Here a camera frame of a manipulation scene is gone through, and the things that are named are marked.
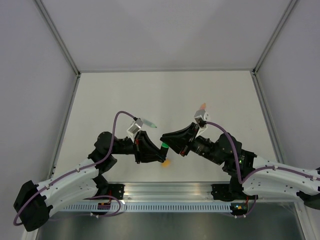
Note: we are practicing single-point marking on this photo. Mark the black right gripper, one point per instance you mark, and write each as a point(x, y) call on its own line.
point(178, 140)

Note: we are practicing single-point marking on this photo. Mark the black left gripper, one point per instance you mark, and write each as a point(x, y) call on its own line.
point(145, 150)

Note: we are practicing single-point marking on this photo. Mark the green pen cap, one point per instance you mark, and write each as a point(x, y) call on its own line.
point(164, 145)

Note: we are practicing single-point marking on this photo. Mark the black green-tipped marker pen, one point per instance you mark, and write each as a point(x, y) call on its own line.
point(164, 152)

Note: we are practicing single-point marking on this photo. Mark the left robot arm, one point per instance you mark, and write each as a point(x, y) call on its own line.
point(37, 202)

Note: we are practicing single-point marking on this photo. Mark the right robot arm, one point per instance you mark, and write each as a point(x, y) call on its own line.
point(251, 176)

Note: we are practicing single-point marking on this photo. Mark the orange pen cap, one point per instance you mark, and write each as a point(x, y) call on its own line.
point(166, 163)

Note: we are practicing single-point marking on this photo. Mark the pale green highlighter pen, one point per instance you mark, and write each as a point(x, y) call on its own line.
point(148, 123)

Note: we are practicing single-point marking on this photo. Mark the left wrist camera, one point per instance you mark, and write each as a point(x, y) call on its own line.
point(134, 128)

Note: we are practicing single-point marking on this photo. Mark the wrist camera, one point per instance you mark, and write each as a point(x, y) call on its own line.
point(134, 128)
point(201, 117)

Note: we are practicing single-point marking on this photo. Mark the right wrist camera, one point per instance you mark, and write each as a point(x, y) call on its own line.
point(201, 117)

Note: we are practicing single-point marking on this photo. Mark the aluminium mounting rail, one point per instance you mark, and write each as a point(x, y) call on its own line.
point(168, 191)

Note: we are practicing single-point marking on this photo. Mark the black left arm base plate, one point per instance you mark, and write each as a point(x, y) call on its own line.
point(116, 190)

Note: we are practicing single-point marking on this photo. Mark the white slotted cable duct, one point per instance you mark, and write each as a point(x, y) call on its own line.
point(149, 207)

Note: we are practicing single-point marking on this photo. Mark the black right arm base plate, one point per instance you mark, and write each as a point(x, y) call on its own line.
point(229, 193)

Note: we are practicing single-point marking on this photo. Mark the right aluminium frame post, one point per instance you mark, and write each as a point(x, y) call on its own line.
point(275, 34)

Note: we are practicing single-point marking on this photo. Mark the aluminium frame post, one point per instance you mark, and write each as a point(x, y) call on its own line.
point(56, 35)
point(275, 34)

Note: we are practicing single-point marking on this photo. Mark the left aluminium frame post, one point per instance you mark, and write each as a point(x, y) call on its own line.
point(56, 35)

